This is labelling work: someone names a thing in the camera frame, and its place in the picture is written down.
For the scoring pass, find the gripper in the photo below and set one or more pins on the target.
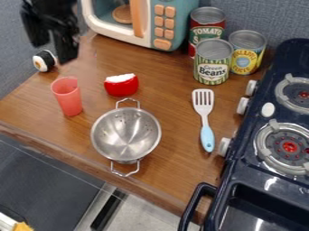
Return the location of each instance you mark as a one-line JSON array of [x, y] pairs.
[[65, 45]]

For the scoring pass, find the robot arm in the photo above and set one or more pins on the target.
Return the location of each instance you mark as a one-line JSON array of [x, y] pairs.
[[42, 12]]

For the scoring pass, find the orange glass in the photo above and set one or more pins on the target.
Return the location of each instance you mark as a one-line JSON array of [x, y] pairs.
[[67, 97]]

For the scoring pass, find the toy sushi roll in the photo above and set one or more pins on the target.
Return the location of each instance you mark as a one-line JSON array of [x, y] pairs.
[[43, 60]]

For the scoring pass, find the red toy apple half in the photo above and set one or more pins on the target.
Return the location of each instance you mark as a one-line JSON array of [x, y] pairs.
[[121, 85]]

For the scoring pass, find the toy microwave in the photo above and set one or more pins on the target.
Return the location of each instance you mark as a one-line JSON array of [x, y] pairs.
[[153, 21]]

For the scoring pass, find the silver strainer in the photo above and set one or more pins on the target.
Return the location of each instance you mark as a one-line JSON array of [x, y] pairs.
[[125, 135]]

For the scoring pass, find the red tomato soup can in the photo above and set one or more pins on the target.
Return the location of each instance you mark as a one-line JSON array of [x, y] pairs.
[[207, 24]]

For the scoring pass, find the green beans can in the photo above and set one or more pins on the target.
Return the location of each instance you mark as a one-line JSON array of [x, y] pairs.
[[212, 63]]

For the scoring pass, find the yellow pineapple can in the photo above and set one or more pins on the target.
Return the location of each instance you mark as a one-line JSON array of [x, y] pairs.
[[246, 54]]

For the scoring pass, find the toy stove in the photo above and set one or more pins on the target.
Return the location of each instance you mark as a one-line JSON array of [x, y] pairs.
[[265, 168]]

